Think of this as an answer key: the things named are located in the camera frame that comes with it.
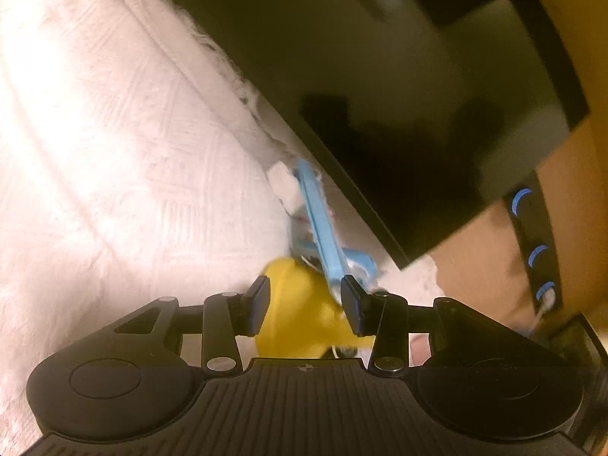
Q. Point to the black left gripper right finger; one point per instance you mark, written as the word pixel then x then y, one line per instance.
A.
pixel 383 316

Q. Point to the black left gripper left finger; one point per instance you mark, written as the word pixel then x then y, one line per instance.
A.
pixel 227 316

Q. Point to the yellow bunny soft toy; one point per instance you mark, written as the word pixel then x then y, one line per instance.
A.
pixel 303 320

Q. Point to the blue wet wipes pack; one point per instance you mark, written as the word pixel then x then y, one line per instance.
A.
pixel 313 236

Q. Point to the black power strip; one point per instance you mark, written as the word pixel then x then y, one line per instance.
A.
pixel 527 209

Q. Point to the black monitor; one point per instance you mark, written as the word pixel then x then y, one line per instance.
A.
pixel 427 111

